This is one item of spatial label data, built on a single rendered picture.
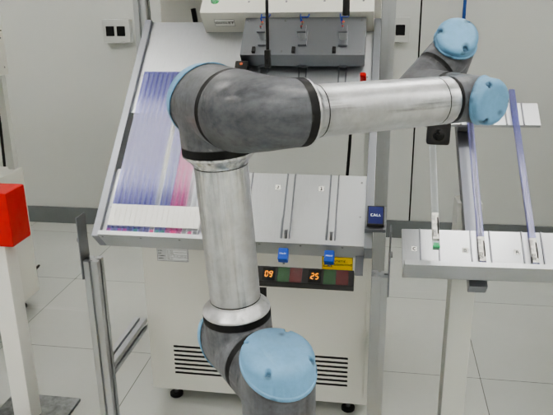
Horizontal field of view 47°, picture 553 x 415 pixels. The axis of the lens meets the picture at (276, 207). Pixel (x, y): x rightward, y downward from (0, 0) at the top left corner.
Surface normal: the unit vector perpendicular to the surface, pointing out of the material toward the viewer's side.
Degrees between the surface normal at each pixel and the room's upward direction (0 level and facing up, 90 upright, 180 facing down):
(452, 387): 90
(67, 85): 90
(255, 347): 7
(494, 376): 0
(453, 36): 55
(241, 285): 91
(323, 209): 45
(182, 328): 90
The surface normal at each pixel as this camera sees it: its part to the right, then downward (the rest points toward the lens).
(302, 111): 0.35, 0.12
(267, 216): -0.12, -0.45
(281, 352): 0.05, -0.91
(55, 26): -0.15, 0.32
